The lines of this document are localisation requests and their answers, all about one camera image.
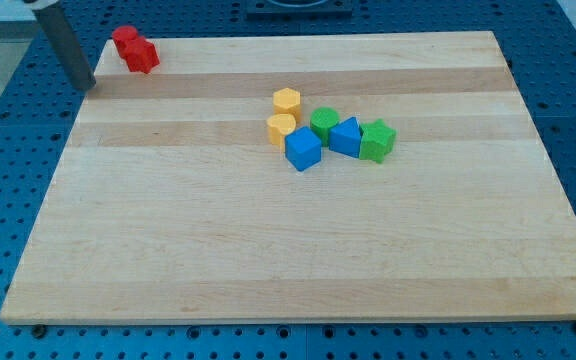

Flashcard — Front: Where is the green star block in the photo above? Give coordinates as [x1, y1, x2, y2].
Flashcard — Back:
[359, 119, 397, 164]

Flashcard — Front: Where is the red circle block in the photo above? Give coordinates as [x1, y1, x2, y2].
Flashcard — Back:
[111, 25, 139, 59]

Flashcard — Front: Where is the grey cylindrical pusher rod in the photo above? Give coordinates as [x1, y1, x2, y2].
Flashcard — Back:
[32, 0, 96, 92]

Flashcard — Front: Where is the wooden board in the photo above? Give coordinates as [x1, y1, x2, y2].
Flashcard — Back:
[0, 31, 576, 325]

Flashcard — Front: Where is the green circle block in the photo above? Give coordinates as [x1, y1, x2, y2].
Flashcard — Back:
[310, 107, 340, 147]

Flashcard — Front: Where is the yellow hexagon block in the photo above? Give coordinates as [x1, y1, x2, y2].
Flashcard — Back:
[273, 88, 301, 123]

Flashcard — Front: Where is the blue cube block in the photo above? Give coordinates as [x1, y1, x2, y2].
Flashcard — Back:
[285, 127, 322, 172]

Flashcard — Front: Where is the yellow heart block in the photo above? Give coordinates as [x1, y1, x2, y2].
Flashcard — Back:
[266, 113, 296, 151]

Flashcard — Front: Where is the red star block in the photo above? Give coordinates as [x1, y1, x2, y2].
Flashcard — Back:
[124, 36, 160, 74]

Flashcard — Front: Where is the blue triangle block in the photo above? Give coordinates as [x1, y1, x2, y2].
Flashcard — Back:
[328, 117, 361, 158]

